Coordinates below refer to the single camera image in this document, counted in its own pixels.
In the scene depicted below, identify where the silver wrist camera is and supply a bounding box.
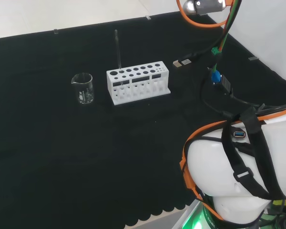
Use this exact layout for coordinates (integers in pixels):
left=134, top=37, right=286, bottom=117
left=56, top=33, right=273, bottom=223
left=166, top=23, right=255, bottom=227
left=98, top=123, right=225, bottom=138
left=182, top=0, right=229, bottom=16

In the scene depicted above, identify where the black adapter block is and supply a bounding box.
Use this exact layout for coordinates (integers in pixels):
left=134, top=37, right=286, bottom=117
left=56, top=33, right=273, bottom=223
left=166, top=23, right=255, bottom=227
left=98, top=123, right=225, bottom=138
left=220, top=74, right=232, bottom=95

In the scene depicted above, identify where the clear glass rod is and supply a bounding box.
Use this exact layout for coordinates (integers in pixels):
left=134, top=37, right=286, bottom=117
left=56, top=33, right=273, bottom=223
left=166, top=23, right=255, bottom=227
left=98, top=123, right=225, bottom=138
left=114, top=29, right=124, bottom=94

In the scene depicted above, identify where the green cable with connector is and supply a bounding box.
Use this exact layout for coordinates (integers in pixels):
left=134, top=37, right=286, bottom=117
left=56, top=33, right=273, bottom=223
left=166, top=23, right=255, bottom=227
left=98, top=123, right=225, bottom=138
left=211, top=0, right=243, bottom=57

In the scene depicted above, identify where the black bench cloth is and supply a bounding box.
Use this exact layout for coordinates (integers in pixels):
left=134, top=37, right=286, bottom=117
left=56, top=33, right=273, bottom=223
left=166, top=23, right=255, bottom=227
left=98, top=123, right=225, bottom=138
left=0, top=10, right=286, bottom=229

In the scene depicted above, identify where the blue cable connector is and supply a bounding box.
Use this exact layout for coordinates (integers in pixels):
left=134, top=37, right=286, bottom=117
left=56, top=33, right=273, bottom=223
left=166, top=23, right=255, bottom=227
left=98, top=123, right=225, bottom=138
left=211, top=70, right=222, bottom=84

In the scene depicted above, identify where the clear graduated glass beaker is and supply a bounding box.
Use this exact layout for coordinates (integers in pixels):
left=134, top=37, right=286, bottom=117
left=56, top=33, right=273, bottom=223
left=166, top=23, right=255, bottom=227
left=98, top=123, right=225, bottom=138
left=71, top=73, right=94, bottom=104

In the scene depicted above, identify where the black cable with USB plug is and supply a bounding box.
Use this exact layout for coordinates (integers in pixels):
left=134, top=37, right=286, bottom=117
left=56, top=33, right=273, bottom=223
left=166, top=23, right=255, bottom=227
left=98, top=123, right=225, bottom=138
left=181, top=0, right=243, bottom=65

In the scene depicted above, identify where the white test tube rack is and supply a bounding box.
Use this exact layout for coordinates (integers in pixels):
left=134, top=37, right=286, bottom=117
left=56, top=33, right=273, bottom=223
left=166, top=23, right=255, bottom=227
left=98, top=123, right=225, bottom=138
left=106, top=61, right=172, bottom=106

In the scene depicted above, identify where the black looped cable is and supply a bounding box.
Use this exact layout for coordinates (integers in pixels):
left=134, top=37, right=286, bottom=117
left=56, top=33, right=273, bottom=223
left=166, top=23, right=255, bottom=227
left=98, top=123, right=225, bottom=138
left=200, top=71, right=265, bottom=118

